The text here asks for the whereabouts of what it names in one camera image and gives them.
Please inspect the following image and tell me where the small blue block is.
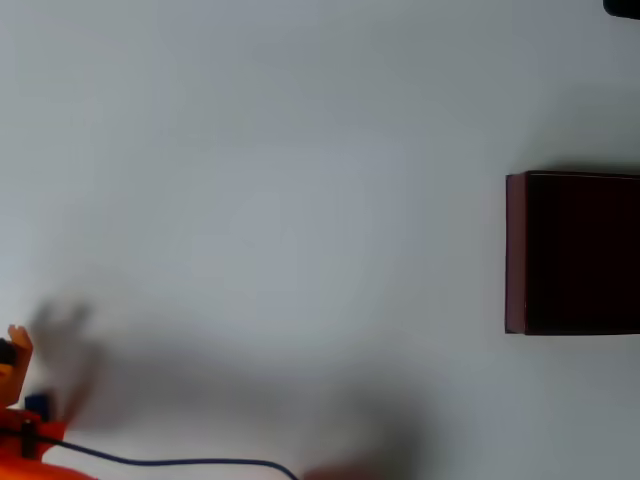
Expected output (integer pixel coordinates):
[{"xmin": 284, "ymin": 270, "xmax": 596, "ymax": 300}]
[{"xmin": 23, "ymin": 393, "xmax": 57, "ymax": 422}]

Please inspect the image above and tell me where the dark red box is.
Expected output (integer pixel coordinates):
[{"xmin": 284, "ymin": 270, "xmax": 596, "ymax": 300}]
[{"xmin": 504, "ymin": 169, "xmax": 640, "ymax": 337}]

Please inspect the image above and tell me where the black object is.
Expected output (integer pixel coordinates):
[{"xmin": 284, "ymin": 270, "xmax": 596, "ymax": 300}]
[{"xmin": 602, "ymin": 0, "xmax": 640, "ymax": 21}]

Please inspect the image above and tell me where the orange camera mount bracket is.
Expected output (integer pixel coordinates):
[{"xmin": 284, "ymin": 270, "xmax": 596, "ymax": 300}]
[{"xmin": 7, "ymin": 323, "xmax": 34, "ymax": 362}]

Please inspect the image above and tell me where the dark camera cable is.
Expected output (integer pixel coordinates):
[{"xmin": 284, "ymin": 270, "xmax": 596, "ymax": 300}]
[{"xmin": 34, "ymin": 435, "xmax": 300, "ymax": 480}]

